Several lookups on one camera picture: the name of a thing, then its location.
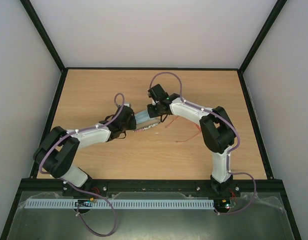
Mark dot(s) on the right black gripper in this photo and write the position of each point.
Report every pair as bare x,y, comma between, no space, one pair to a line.
151,110

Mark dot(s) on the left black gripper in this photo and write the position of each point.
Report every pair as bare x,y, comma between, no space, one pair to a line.
132,126

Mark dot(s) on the flag print glasses case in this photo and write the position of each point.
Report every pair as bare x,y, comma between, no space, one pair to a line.
146,125

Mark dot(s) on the light blue cleaning cloth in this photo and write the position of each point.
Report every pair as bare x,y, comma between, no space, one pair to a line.
142,117

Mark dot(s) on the red transparent sunglasses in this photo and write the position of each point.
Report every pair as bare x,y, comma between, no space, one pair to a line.
183,130

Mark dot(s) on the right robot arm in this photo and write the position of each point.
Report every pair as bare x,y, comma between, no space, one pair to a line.
216,127

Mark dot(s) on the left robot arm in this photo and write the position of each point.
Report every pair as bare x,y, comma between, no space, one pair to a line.
56,153

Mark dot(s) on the left electronics board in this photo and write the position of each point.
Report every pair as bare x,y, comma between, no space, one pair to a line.
85,202

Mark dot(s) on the electronics board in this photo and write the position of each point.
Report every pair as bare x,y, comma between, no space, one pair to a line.
85,202
226,203

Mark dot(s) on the right electronics board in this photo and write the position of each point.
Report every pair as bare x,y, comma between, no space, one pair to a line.
226,203

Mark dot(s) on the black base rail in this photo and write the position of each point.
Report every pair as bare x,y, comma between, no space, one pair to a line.
194,188

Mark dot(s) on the light blue slotted cable duct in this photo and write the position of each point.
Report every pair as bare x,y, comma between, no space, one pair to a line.
124,204

